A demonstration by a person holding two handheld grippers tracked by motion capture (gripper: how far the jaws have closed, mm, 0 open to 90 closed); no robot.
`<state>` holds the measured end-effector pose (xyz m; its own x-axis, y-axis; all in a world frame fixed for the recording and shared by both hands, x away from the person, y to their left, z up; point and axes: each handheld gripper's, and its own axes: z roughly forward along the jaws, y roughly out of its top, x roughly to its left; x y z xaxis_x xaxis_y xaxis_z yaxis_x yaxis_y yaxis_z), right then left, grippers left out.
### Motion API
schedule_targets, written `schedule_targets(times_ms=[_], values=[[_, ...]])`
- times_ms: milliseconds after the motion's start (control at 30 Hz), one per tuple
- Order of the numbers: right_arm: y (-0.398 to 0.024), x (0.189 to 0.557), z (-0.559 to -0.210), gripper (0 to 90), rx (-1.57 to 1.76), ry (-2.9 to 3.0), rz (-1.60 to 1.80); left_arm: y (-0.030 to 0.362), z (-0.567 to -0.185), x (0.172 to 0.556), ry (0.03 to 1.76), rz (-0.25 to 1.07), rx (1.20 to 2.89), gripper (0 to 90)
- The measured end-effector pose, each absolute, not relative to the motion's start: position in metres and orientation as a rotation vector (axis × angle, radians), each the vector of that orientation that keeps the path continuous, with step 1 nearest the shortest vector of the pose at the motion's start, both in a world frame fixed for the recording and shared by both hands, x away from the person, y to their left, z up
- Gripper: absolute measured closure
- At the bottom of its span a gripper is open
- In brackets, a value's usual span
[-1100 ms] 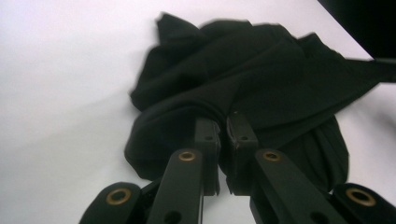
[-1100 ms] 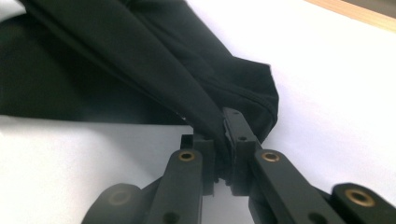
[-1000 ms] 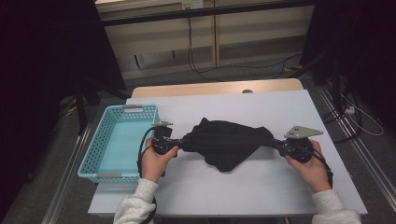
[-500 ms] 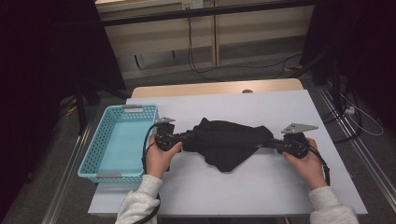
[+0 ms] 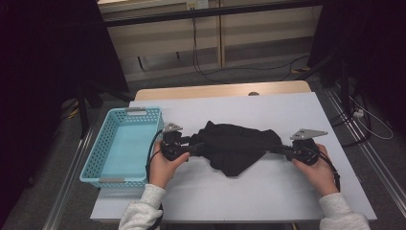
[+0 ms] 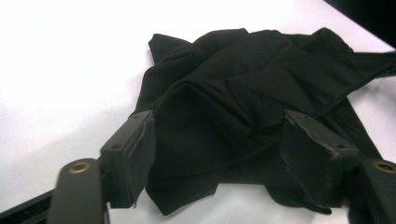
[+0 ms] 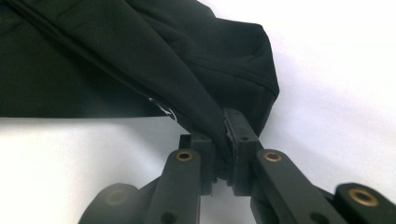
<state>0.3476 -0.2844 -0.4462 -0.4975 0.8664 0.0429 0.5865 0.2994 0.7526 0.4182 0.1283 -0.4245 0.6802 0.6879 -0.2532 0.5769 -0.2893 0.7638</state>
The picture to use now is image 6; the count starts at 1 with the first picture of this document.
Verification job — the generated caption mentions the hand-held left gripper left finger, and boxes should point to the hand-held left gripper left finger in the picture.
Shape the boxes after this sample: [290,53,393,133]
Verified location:
[99,110,157,209]

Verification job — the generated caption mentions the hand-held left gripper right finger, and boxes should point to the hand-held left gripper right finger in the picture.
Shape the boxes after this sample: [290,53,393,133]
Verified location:
[278,109,362,216]

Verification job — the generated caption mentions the black pants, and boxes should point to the black pants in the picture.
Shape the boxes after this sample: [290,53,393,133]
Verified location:
[132,27,396,224]

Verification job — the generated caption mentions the white table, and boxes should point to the white table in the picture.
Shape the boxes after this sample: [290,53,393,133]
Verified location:
[0,0,396,224]

